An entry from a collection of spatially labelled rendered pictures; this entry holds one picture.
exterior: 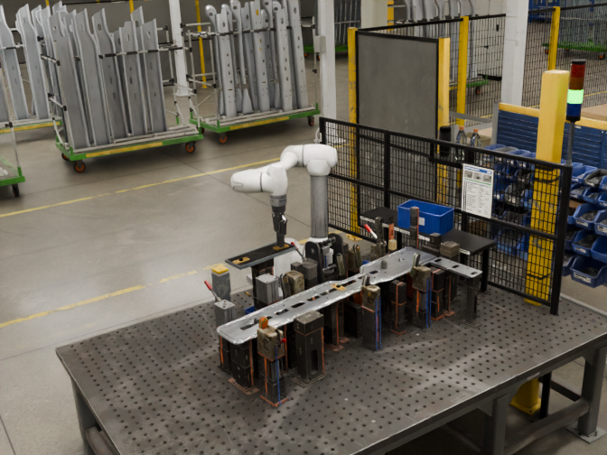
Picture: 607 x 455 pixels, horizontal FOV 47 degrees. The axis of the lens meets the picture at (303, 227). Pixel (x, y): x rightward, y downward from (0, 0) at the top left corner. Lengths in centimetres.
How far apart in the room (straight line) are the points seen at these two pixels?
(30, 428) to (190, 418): 165
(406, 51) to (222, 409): 354
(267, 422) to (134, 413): 62
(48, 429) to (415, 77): 370
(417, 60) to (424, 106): 37
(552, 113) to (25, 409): 359
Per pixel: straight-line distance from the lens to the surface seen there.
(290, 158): 394
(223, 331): 325
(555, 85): 380
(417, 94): 578
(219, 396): 335
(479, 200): 414
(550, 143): 386
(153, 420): 327
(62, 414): 473
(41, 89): 1240
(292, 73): 1174
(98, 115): 1007
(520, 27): 773
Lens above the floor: 257
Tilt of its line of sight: 21 degrees down
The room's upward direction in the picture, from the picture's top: 2 degrees counter-clockwise
